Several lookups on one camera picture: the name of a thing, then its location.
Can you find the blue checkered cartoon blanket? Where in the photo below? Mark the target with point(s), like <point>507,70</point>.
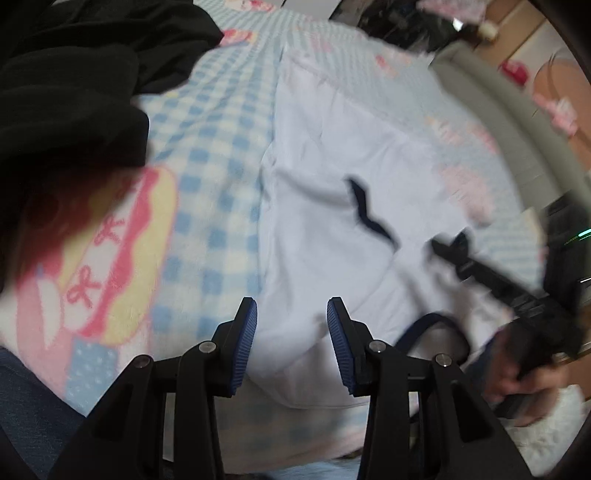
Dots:
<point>152,262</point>

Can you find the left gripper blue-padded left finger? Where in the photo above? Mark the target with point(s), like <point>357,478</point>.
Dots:
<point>233,340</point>

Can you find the pink plush toy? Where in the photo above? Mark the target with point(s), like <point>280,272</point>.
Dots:
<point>563,115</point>

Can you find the white shirt navy trim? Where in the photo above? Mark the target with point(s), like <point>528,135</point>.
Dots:
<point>351,200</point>

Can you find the red plush toy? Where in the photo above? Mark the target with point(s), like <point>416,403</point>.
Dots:
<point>516,71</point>

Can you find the black garment pile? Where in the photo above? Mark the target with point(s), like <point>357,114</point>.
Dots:
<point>69,73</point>

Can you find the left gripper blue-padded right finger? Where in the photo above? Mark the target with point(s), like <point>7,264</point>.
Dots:
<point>350,339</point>

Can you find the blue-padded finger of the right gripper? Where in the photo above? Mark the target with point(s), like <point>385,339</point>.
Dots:
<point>458,254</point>

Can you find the person's right hand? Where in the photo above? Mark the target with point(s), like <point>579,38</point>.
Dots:
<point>542,385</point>

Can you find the folded pink patterned clothing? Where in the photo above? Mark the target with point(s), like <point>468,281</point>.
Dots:
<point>470,191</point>

